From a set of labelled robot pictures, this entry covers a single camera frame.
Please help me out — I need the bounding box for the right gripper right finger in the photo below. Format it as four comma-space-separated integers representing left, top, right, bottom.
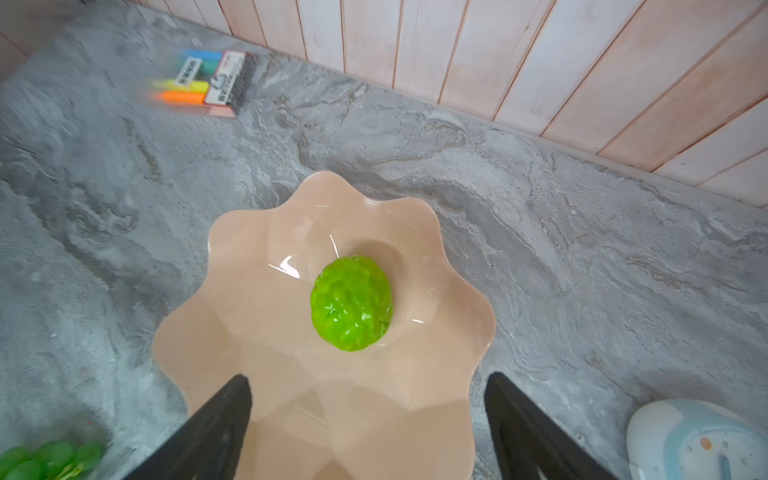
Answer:
484, 372, 614, 480

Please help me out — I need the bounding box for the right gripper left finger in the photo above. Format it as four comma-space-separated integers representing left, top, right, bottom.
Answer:
126, 374, 252, 480

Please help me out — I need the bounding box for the green fake grape bunch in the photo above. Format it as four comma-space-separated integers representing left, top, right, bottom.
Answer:
1, 441, 104, 480

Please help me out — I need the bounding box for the green bumpy fake fruit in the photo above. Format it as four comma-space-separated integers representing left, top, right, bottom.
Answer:
310, 255, 393, 352

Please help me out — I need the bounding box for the pink scalloped fruit bowl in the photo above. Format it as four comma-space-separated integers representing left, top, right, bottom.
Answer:
153, 171, 496, 479

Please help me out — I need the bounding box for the pack of coloured highlighters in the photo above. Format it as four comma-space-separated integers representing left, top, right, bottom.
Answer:
148, 49, 257, 119

